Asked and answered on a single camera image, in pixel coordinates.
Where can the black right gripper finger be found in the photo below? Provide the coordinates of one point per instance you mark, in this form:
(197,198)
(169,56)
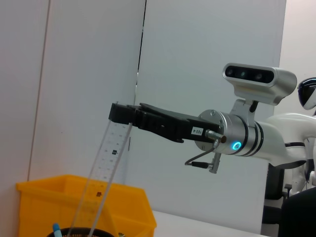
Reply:
(134,106)
(122,114)

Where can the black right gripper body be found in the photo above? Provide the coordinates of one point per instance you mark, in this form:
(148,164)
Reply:
(172,126)

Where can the clear plastic ruler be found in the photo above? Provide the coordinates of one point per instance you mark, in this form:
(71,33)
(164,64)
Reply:
(108,158)

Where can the blue scissors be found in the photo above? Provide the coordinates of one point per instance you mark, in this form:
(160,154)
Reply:
(57,229)

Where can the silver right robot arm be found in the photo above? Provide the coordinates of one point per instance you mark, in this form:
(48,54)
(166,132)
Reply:
(247,135)

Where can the black mesh pen cup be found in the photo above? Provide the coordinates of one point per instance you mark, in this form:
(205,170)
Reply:
(79,232)

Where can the yellow plastic bin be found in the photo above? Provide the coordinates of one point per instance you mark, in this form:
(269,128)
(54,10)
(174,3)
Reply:
(49,205)

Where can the white robot head black visor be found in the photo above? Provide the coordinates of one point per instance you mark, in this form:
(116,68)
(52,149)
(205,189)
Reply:
(308,93)

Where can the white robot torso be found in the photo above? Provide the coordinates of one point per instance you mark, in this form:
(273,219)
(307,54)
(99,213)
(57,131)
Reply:
(303,180)

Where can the black office chair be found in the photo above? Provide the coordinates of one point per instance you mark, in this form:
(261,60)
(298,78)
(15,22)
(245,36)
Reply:
(296,212)

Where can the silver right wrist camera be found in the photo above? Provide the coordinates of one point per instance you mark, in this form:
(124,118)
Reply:
(259,81)

